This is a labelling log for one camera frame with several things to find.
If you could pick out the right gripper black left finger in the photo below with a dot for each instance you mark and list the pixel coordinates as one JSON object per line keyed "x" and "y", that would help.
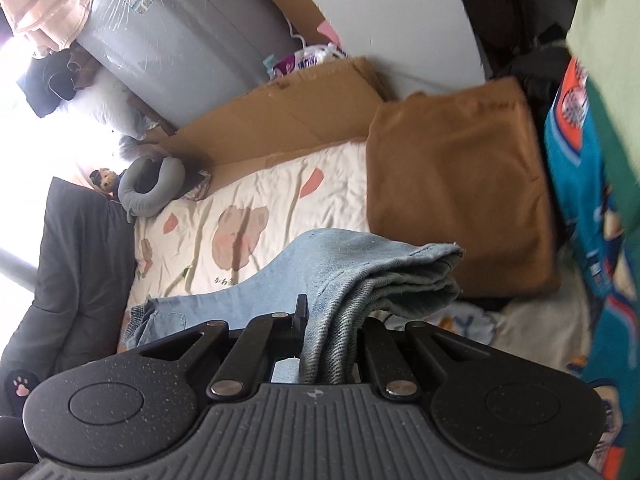
{"x": 136, "y": 407}

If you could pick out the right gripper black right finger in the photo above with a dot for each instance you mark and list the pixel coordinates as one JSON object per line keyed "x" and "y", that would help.
{"x": 486, "y": 404}

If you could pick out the light blue denim jeans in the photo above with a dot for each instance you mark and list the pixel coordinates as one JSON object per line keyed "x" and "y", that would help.
{"x": 344, "y": 275}

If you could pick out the black clothes pile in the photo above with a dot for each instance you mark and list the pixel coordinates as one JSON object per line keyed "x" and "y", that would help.
{"x": 57, "y": 78}

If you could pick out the dark grey blanket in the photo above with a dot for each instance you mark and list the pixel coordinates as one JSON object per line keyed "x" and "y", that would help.
{"x": 85, "y": 272}

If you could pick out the teal cartoon print cloth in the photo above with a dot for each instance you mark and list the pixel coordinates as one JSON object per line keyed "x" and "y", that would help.
{"x": 601, "y": 249}

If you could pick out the cream bear print bedsheet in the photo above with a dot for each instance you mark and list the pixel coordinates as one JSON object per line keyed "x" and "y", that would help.
{"x": 191, "y": 248}

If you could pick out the grey neck pillow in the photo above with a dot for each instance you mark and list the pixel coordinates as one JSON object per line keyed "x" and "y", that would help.
{"x": 149, "y": 185}

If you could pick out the small plush doll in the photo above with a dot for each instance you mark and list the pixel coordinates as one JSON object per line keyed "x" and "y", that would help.
{"x": 106, "y": 181}

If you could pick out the brown folded garment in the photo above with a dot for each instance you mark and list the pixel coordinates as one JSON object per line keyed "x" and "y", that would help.
{"x": 466, "y": 168}

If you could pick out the brown cardboard sheet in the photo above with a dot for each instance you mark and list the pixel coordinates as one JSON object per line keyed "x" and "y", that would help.
{"x": 295, "y": 115}

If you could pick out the pink cloth pile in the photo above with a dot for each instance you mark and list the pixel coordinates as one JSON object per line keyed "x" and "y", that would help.
{"x": 46, "y": 25}

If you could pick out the purple white plastic package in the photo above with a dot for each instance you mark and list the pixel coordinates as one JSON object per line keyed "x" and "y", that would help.
{"x": 304, "y": 58}

